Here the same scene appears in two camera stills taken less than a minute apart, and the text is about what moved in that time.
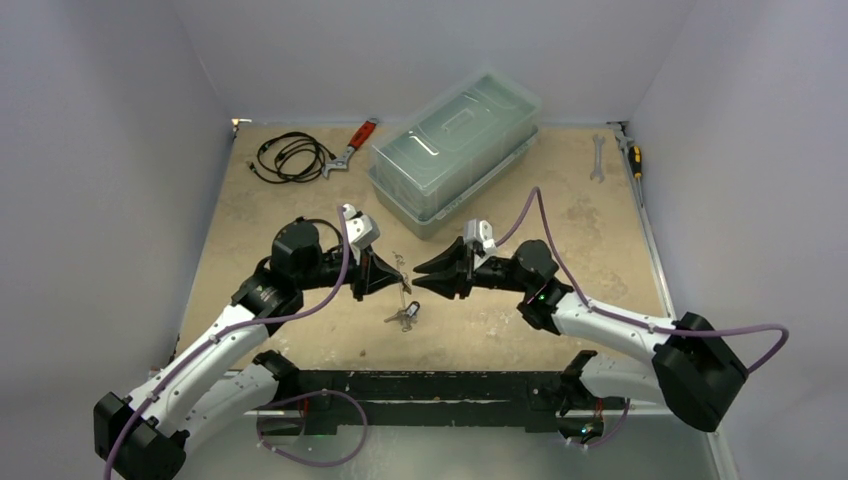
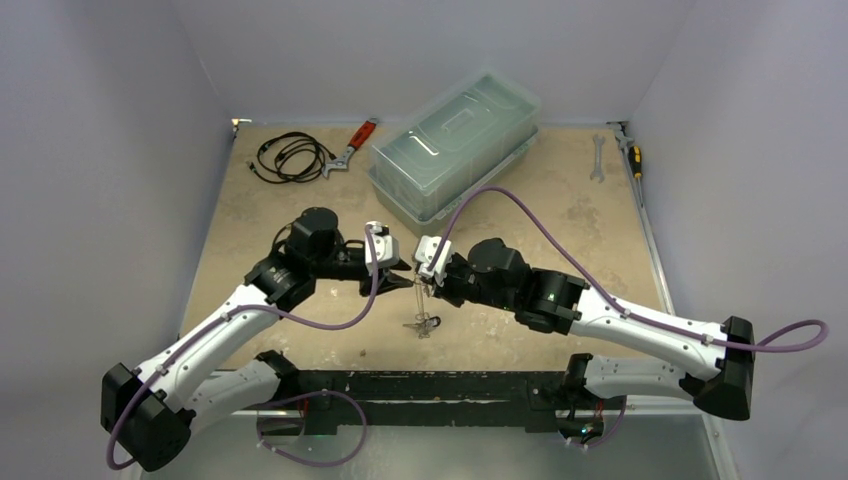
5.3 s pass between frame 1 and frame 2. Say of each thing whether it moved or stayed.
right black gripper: stayed
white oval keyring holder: moved
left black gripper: stayed
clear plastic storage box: stayed
